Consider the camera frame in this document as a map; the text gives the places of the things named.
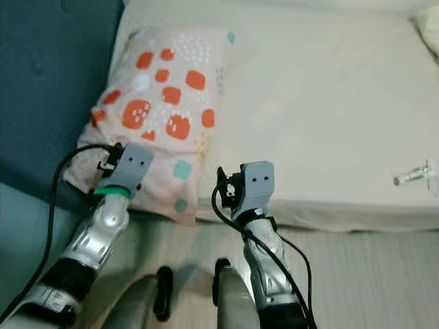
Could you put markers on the cream mattress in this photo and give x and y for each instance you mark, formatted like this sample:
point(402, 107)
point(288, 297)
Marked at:
point(315, 103)

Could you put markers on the pink pillow with red patches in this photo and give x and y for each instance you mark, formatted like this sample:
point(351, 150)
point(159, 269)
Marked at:
point(178, 89)

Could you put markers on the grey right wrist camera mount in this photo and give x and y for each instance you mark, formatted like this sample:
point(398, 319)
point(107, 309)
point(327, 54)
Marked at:
point(259, 181)

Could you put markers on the teal upholstered headboard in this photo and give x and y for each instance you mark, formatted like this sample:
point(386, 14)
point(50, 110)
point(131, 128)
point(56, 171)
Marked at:
point(55, 82)

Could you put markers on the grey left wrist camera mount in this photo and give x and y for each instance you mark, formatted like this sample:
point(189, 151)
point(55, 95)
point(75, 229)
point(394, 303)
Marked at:
point(134, 164)

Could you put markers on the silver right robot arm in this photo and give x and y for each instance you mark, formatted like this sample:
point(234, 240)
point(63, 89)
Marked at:
point(267, 274)

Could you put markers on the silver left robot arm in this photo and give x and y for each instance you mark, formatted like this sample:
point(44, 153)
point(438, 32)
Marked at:
point(106, 233)

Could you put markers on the grey left robot leg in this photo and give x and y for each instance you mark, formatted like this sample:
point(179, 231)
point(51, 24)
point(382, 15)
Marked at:
point(130, 305)

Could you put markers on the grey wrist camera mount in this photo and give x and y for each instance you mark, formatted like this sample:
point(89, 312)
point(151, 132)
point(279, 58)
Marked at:
point(259, 181)
point(134, 164)

